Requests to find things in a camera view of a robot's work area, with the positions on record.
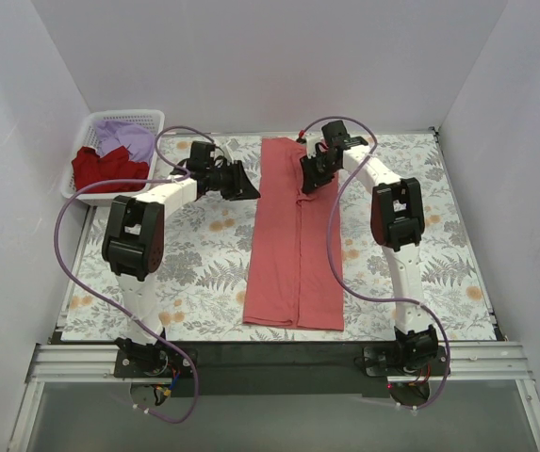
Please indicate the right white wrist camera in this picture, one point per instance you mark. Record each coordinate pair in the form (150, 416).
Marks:
(309, 141)

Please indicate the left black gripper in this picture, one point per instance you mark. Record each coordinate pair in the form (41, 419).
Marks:
(236, 178)

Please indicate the lilac t shirt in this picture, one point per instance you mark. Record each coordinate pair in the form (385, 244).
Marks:
(137, 140)

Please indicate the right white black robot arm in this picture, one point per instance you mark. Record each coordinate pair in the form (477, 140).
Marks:
(397, 224)

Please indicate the dark red t shirt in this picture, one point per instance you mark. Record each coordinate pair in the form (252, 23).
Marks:
(90, 168)

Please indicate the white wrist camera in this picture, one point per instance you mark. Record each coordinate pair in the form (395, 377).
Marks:
(309, 141)
(230, 148)

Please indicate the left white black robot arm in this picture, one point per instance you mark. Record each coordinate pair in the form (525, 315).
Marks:
(134, 243)

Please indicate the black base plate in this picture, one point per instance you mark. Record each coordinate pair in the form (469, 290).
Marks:
(274, 368)

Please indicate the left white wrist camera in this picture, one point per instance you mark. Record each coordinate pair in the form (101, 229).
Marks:
(230, 148)

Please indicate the white plastic basket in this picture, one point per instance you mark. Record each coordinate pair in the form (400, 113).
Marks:
(153, 120)

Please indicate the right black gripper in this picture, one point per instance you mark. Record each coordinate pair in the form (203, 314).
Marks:
(313, 165)

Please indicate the aluminium frame rail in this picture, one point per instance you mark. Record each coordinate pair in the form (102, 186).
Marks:
(486, 401)

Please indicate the salmon pink t shirt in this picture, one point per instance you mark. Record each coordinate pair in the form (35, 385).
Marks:
(296, 248)

